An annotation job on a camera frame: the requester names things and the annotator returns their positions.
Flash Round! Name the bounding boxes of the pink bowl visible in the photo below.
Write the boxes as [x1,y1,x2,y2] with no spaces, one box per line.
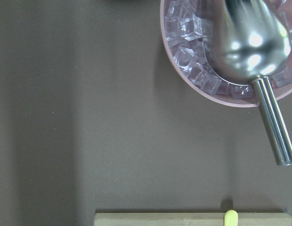
[160,0,292,108]

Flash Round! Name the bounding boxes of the wooden cutting board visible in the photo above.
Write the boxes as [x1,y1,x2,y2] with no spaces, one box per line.
[94,213,292,226]

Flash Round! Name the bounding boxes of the metal ice scoop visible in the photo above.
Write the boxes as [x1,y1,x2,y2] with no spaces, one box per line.
[206,0,292,166]

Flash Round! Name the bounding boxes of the yellow plastic knife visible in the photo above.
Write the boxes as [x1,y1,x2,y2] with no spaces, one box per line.
[224,210,238,226]

